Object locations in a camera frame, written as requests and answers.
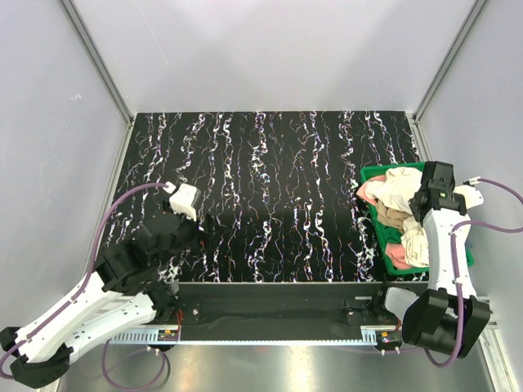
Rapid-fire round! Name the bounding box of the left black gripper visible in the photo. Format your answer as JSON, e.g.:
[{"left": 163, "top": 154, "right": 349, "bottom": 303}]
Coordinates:
[{"left": 154, "top": 198, "right": 226, "bottom": 270}]

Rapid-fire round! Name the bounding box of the cream white t shirt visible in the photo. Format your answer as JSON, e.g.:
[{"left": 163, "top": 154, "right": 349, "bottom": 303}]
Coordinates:
[{"left": 364, "top": 167, "right": 422, "bottom": 215}]

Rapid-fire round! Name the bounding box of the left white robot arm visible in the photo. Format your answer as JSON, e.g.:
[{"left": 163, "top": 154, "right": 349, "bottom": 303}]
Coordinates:
[{"left": 1, "top": 212, "right": 223, "bottom": 389}]

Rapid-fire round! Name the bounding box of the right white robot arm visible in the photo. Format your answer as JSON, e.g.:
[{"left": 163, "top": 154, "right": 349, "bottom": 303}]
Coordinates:
[{"left": 402, "top": 161, "right": 491, "bottom": 368}]

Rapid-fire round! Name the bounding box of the beige t shirt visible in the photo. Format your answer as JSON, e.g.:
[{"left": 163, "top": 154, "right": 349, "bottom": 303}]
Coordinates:
[{"left": 375, "top": 201, "right": 412, "bottom": 229}]

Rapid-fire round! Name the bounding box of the green t shirt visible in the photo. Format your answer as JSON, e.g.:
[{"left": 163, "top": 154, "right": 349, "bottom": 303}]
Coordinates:
[{"left": 382, "top": 225, "right": 404, "bottom": 244}]

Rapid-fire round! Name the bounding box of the green plastic bin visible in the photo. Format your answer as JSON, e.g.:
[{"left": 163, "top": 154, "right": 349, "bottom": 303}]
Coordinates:
[{"left": 360, "top": 162, "right": 476, "bottom": 275}]

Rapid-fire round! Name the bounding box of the pink t shirt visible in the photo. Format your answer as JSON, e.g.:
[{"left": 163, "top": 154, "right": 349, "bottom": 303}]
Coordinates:
[{"left": 356, "top": 175, "right": 410, "bottom": 270}]

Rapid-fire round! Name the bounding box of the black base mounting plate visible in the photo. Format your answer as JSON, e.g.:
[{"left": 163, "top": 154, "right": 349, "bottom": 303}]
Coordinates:
[{"left": 174, "top": 283, "right": 400, "bottom": 335}]

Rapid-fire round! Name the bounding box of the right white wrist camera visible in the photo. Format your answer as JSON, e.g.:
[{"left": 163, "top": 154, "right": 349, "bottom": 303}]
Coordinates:
[{"left": 454, "top": 177, "right": 485, "bottom": 211}]

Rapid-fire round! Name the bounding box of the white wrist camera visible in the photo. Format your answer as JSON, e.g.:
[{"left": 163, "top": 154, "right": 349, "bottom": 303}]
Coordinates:
[
  {"left": 454, "top": 177, "right": 485, "bottom": 211},
  {"left": 168, "top": 183, "right": 201, "bottom": 221}
]

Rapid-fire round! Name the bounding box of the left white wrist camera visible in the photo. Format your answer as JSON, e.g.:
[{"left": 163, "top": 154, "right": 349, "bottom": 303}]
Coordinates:
[{"left": 168, "top": 183, "right": 201, "bottom": 221}]

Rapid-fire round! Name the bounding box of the white slotted cable duct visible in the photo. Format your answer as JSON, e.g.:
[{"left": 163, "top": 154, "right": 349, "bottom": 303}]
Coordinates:
[{"left": 110, "top": 325, "right": 400, "bottom": 346}]

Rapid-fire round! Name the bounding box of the left aluminium frame post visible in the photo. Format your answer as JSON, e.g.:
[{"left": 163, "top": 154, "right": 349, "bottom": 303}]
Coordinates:
[{"left": 59, "top": 0, "right": 136, "bottom": 126}]

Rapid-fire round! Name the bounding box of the aluminium frame post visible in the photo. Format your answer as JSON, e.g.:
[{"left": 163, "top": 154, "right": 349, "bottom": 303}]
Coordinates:
[
  {"left": 413, "top": 0, "right": 490, "bottom": 123},
  {"left": 59, "top": 0, "right": 136, "bottom": 126}
]

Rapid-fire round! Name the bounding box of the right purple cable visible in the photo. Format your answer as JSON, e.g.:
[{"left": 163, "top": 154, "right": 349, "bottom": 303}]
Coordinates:
[{"left": 424, "top": 177, "right": 523, "bottom": 368}]

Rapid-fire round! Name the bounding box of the purple cable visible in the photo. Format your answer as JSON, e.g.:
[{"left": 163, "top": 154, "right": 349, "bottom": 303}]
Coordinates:
[
  {"left": 424, "top": 177, "right": 523, "bottom": 368},
  {"left": 0, "top": 182, "right": 175, "bottom": 379}
]

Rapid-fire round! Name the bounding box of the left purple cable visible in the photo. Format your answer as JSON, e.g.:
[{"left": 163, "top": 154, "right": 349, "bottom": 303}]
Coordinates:
[{"left": 0, "top": 182, "right": 175, "bottom": 379}]

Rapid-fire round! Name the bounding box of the right aluminium frame post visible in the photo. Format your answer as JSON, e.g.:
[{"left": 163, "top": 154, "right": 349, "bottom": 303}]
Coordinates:
[{"left": 413, "top": 0, "right": 490, "bottom": 123}]

